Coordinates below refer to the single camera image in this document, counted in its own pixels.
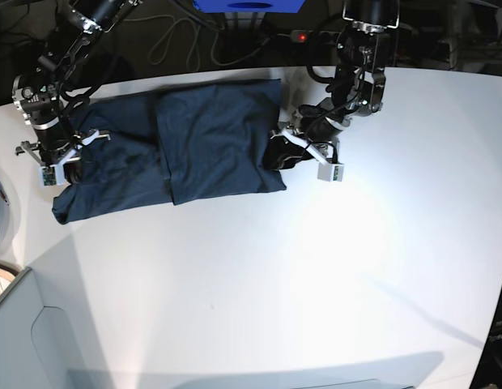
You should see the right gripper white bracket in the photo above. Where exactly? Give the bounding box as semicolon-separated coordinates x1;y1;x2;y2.
14;128;113;186

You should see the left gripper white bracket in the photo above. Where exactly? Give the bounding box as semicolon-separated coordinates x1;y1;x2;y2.
262;122;338;170

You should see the dark blue T-shirt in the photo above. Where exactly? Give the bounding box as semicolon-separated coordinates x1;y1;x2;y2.
52;79;285;224

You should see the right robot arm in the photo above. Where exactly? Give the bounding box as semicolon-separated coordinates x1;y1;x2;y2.
12;1;140;186

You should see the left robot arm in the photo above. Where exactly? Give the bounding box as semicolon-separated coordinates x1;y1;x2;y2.
263;1;400;174

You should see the blue box on stand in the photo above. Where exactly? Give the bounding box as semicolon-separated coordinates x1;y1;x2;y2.
193;0;304;13

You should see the grey cabinet corner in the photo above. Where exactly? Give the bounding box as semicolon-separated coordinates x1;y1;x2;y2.
0;266;110;389

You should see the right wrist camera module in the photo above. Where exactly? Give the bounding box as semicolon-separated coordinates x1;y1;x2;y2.
39;164;66;187

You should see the black power strip red switch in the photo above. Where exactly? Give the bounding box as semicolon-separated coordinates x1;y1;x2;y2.
287;29;341;45

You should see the white cable on floor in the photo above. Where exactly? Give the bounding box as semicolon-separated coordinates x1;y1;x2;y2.
147;11;268;70

